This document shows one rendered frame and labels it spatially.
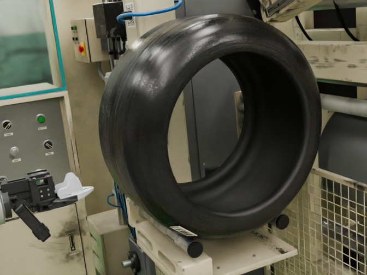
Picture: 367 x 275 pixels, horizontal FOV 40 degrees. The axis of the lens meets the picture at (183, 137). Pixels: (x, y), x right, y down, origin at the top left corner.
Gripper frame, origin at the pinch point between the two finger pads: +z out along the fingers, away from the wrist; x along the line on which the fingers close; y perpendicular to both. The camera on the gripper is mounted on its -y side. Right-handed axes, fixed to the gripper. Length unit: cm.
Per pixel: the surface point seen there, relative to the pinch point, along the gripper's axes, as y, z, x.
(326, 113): -7, 117, 47
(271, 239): -29, 54, 1
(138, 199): -2.6, 10.5, -6.6
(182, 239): -17.9, 22.1, -3.6
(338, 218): -57, 122, 47
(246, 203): -17, 47, 4
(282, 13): 37, 69, 11
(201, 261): -23.3, 24.8, -8.4
